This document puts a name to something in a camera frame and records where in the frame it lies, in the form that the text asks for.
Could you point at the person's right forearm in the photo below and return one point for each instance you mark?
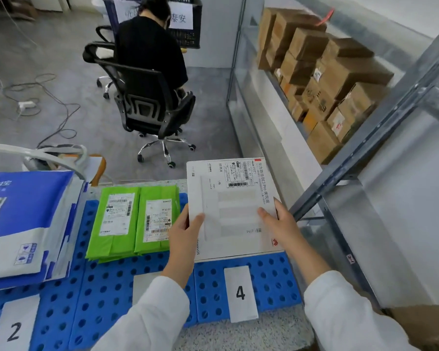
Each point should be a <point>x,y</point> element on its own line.
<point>344,318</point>

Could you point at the person's left forearm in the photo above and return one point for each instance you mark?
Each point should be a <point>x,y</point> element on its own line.
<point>150,314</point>

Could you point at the stack of brown cardboard boxes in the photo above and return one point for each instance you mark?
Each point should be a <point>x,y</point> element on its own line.
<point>333,76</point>

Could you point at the stack of blue mailers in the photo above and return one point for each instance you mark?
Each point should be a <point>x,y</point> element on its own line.
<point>29,201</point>

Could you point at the black crate with paper sign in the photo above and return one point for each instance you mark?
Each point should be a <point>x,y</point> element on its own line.
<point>190,36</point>

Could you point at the grey metal shelf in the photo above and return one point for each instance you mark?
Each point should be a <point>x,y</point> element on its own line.
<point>241,87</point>
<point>387,142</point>

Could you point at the orange seat cushion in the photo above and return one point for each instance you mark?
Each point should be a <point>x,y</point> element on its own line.
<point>101,168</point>

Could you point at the person's right hand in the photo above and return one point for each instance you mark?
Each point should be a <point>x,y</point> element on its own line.
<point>287,233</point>

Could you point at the white plastic bin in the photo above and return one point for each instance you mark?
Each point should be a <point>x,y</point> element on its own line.
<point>98,3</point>

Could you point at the white headset device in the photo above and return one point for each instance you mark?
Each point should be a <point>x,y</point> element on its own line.
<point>58,157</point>

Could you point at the white number card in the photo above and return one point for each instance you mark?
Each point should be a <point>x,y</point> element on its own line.
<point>142,286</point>
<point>14,325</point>
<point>240,294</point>

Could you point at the small brown box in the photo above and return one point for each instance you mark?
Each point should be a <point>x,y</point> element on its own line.
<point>424,329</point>

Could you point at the black mesh office chair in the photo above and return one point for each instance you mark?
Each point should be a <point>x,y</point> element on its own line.
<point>104,36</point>

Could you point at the black office chair patterned back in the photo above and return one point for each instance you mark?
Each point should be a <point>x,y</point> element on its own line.
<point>146,102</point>

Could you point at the person's left hand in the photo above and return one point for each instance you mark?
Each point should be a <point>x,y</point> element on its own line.
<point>184,241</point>

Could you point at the white power strip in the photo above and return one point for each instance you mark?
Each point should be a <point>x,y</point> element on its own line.
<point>26,104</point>

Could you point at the white cardboard box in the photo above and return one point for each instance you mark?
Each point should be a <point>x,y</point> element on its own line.
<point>234,215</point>

